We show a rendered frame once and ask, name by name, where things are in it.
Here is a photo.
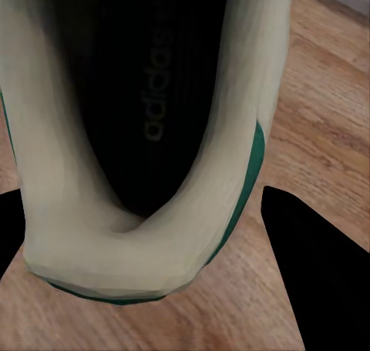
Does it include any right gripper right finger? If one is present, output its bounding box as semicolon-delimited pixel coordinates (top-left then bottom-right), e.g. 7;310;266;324
261;186;370;351

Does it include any gym shoe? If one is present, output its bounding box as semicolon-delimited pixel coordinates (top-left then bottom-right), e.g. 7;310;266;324
0;0;291;306

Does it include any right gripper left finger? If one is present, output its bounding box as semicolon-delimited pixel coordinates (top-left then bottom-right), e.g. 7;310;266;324
0;189;25;278

